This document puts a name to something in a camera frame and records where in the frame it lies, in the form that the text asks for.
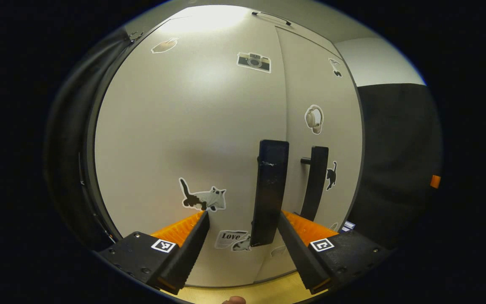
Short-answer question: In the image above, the white door with headphone sticker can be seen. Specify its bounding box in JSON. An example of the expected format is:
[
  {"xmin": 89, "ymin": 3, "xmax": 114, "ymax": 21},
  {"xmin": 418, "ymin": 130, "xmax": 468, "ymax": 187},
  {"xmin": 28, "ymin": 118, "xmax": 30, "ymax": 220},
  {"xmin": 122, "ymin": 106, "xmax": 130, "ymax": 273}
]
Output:
[{"xmin": 254, "ymin": 26, "xmax": 364, "ymax": 284}]

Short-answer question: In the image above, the black drawer handle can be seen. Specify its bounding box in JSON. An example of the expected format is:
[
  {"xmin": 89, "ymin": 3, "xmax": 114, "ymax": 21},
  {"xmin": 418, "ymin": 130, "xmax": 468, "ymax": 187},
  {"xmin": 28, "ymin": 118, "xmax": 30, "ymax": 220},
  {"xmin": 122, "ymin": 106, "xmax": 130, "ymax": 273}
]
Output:
[{"xmin": 251, "ymin": 11, "xmax": 292, "ymax": 27}]

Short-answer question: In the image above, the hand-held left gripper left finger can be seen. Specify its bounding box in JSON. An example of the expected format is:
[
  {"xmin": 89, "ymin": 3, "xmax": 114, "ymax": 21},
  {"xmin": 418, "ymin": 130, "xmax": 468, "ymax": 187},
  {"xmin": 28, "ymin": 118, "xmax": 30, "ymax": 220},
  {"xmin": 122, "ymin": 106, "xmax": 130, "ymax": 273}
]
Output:
[{"xmin": 95, "ymin": 210, "xmax": 211, "ymax": 295}]

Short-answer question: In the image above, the white door with camera sticker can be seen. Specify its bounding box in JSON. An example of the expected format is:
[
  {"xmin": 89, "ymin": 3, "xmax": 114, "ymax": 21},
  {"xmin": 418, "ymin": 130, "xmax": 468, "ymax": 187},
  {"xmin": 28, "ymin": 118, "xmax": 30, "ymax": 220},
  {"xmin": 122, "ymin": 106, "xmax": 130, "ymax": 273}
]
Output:
[{"xmin": 94, "ymin": 5, "xmax": 288, "ymax": 288}]

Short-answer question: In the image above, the black door handle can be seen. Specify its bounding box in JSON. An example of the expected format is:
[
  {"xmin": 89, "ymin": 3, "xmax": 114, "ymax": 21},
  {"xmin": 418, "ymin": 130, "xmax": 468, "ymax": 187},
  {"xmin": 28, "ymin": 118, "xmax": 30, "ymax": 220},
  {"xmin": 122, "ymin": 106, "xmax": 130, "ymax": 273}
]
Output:
[
  {"xmin": 250, "ymin": 140, "xmax": 290, "ymax": 247},
  {"xmin": 300, "ymin": 146, "xmax": 329, "ymax": 222}
]

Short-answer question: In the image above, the white cabinet drawer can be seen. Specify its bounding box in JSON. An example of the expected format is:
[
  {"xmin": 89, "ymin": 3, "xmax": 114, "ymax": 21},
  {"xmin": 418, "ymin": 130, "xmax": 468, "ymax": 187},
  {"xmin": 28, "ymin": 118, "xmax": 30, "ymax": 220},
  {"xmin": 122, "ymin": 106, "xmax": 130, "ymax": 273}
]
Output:
[{"xmin": 226, "ymin": 4, "xmax": 336, "ymax": 43}]

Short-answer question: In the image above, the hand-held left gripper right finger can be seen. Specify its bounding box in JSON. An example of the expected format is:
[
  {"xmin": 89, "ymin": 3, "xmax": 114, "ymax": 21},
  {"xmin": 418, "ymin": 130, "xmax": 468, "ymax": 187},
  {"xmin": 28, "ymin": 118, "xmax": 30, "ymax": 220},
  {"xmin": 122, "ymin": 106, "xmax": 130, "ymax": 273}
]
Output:
[{"xmin": 277, "ymin": 210, "xmax": 391, "ymax": 295}]

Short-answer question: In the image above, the grey and white cabinet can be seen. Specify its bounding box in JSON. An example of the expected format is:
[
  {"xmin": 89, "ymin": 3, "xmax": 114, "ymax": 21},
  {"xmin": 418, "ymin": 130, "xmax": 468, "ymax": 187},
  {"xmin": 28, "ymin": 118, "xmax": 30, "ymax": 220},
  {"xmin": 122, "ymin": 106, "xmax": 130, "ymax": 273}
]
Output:
[{"xmin": 84, "ymin": 2, "xmax": 366, "ymax": 290}]

